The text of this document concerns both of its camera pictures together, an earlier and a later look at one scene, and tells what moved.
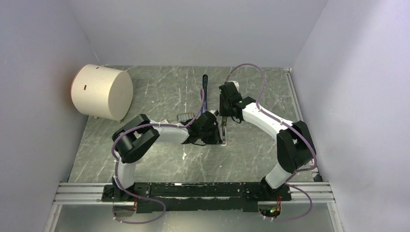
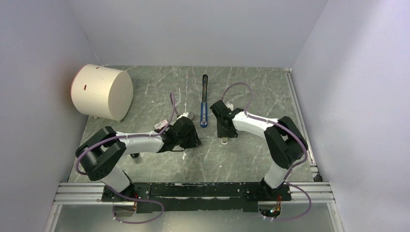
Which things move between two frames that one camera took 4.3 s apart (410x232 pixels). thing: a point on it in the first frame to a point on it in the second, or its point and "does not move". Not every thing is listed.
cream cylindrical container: [102, 91] does not move
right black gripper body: [224, 110] to [222, 132]
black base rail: [150, 197] does not move
